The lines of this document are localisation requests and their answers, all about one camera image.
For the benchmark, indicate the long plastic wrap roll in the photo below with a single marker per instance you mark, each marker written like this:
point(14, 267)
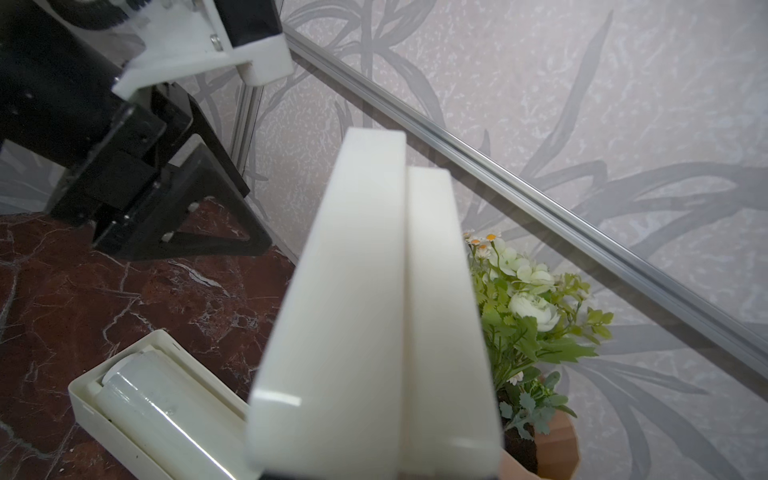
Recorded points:
point(180, 424)

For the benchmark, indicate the cream wrap dispenser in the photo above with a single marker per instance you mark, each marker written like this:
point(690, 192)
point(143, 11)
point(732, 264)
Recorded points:
point(376, 367)
point(83, 389)

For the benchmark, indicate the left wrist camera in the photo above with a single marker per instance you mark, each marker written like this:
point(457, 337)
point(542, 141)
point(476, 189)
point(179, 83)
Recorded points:
point(186, 38)

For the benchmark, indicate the potted artificial flower plant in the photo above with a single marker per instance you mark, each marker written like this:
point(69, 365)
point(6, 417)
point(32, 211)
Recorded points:
point(530, 317)

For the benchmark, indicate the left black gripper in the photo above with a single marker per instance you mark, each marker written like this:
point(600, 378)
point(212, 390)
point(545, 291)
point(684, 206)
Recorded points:
point(57, 101)

